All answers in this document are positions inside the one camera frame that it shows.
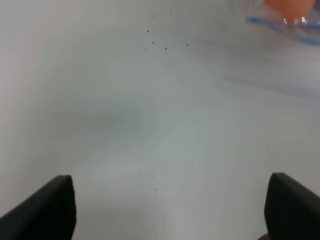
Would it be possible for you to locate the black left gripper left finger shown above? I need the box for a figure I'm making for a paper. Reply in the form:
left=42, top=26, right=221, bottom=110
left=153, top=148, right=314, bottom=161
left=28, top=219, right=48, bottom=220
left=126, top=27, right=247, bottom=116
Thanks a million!
left=0, top=175, right=76, bottom=240

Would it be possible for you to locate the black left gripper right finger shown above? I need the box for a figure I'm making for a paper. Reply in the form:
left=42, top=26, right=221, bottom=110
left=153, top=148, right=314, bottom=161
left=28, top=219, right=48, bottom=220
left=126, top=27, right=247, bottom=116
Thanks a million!
left=264, top=172, right=320, bottom=240

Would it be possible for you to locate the orange fruit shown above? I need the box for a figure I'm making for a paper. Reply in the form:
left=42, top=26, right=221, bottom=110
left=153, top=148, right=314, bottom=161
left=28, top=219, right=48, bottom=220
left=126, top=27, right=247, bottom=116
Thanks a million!
left=264, top=0, right=316, bottom=21

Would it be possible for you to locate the clear zip bag blue seal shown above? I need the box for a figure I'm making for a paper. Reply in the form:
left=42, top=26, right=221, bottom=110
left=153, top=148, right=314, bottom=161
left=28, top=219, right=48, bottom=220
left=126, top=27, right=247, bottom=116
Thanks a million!
left=219, top=0, right=320, bottom=98

